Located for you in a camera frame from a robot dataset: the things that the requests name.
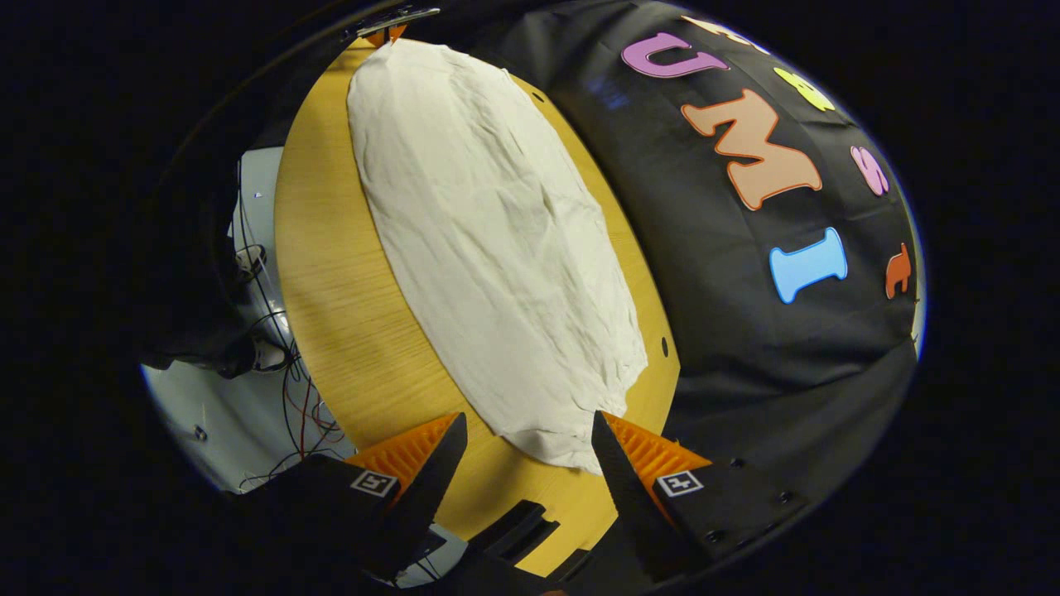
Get thin red cable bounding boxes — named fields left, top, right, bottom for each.
left=296, top=372, right=345, bottom=460

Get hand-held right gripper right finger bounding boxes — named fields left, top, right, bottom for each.
left=590, top=410, right=809, bottom=581

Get black frame part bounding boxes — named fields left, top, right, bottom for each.
left=464, top=499, right=630, bottom=595

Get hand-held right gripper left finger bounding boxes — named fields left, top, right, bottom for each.
left=228, top=413, right=469, bottom=580

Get thin black cable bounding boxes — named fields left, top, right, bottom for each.
left=234, top=157, right=359, bottom=491

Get black backdrop cloth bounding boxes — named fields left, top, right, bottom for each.
left=464, top=0, right=922, bottom=497

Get white jeans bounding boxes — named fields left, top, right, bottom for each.
left=346, top=37, right=650, bottom=476

